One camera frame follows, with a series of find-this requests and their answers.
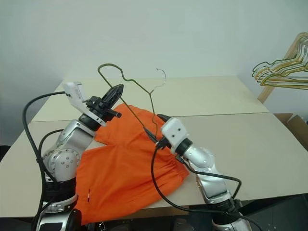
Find bunch of hangers on rack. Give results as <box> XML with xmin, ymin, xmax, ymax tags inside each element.
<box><xmin>254</xmin><ymin>32</ymin><xmax>308</xmax><ymax>90</ymax></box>

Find white wire hanger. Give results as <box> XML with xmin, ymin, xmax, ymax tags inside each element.
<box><xmin>283</xmin><ymin>38</ymin><xmax>308</xmax><ymax>82</ymax></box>

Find short black arm cable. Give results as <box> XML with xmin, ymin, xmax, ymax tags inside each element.
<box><xmin>36</xmin><ymin>128</ymin><xmax>65</xmax><ymax>183</ymax></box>
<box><xmin>177</xmin><ymin>155</ymin><xmax>243</xmax><ymax>202</ymax></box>

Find long black left arm cable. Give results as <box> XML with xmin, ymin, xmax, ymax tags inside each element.
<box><xmin>22</xmin><ymin>90</ymin><xmax>68</xmax><ymax>231</ymax></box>

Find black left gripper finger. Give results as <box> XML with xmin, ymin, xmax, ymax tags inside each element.
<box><xmin>104</xmin><ymin>84</ymin><xmax>125</xmax><ymax>100</ymax></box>
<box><xmin>106</xmin><ymin>86</ymin><xmax>125</xmax><ymax>108</ymax></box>

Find short black left arm cable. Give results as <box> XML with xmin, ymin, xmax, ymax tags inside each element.
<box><xmin>36</xmin><ymin>128</ymin><xmax>65</xmax><ymax>183</ymax></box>

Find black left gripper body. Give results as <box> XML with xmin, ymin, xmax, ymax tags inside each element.
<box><xmin>85</xmin><ymin>95</ymin><xmax>123</xmax><ymax>122</ymax></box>

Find dark green wire hanger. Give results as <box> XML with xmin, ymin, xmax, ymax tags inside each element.
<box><xmin>251</xmin><ymin>36</ymin><xmax>308</xmax><ymax>84</ymax></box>

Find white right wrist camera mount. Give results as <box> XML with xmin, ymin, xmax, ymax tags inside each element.
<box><xmin>160</xmin><ymin>117</ymin><xmax>189</xmax><ymax>153</ymax></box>

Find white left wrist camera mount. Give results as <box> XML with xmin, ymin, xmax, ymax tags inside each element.
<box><xmin>62</xmin><ymin>81</ymin><xmax>108</xmax><ymax>128</ymax></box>

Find long black right arm cable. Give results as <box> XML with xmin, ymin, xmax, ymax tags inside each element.
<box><xmin>150</xmin><ymin>142</ymin><xmax>231</xmax><ymax>214</ymax></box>

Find brown cardboard box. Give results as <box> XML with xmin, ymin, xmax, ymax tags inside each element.
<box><xmin>274</xmin><ymin>112</ymin><xmax>308</xmax><ymax>156</ymax></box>

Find light wooden hanger rack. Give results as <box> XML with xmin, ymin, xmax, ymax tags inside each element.
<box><xmin>257</xmin><ymin>32</ymin><xmax>308</xmax><ymax>104</ymax></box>

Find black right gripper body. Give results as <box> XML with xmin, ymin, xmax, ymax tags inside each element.
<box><xmin>155</xmin><ymin>136</ymin><xmax>173</xmax><ymax>150</ymax></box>

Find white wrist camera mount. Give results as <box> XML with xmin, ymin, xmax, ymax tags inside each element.
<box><xmin>160</xmin><ymin>117</ymin><xmax>189</xmax><ymax>153</ymax></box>
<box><xmin>62</xmin><ymin>81</ymin><xmax>108</xmax><ymax>128</ymax></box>

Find short black right arm cable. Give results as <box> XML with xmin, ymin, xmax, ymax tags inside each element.
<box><xmin>177</xmin><ymin>155</ymin><xmax>243</xmax><ymax>202</ymax></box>

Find orange shorts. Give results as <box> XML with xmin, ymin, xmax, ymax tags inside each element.
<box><xmin>74</xmin><ymin>103</ymin><xmax>191</xmax><ymax>226</ymax></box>

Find long black arm cable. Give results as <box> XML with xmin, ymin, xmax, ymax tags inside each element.
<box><xmin>22</xmin><ymin>90</ymin><xmax>68</xmax><ymax>231</ymax></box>
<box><xmin>150</xmin><ymin>142</ymin><xmax>231</xmax><ymax>214</ymax></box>

